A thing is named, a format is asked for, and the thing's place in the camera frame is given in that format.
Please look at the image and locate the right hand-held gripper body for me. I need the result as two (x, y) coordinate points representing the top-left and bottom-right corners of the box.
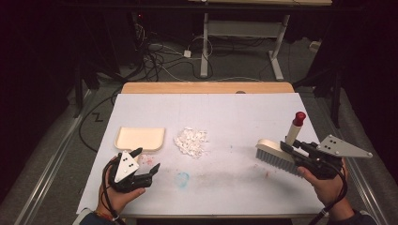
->
(294, 134), (374, 181)

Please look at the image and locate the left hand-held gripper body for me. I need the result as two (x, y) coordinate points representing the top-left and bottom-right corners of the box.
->
(107, 151), (154, 193)

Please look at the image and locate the cream plastic tray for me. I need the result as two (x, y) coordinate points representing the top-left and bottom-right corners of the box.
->
(114, 126), (166, 154)

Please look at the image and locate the white brush with red-tipped handle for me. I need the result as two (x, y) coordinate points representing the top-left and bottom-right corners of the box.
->
(255, 111), (307, 175)

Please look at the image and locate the person's right hand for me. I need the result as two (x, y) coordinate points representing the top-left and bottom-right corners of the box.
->
(297, 157), (352, 214)

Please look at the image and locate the person's left hand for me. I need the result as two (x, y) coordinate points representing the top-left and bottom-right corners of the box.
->
(97, 167), (146, 218)

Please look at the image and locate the pile of white paper scraps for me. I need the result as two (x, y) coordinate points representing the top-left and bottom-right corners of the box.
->
(173, 127), (209, 159)

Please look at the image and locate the black metal stand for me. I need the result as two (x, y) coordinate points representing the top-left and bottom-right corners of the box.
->
(293, 60), (344, 129)
(72, 59), (101, 119)

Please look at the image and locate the white table mat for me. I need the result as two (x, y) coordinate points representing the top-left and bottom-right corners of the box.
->
(76, 92), (325, 217)

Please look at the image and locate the wooden table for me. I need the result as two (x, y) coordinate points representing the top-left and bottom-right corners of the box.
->
(120, 81), (296, 219)

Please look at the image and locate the small white box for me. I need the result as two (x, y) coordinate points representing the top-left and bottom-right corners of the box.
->
(309, 40), (323, 53)

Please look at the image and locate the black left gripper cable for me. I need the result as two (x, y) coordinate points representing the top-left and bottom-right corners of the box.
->
(100, 157), (127, 225)

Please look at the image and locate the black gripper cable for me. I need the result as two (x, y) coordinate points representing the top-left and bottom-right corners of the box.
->
(100, 157), (127, 225)
(314, 160), (349, 225)

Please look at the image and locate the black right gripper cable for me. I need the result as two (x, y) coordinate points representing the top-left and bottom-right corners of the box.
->
(314, 160), (349, 225)

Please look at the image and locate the metal floor rail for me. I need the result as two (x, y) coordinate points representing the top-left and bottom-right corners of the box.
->
(13, 88), (97, 225)
(314, 95), (390, 225)

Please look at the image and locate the wrist bracelet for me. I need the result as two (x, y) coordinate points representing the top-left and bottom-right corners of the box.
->
(93, 210), (120, 222)

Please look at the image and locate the black floor cable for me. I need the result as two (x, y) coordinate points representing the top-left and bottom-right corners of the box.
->
(78, 88), (124, 154)

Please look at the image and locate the tangle of floor cables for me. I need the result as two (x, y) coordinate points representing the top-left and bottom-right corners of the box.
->
(132, 22), (215, 83)

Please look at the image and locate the white desk frame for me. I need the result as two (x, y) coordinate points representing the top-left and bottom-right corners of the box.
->
(187, 0), (333, 82)

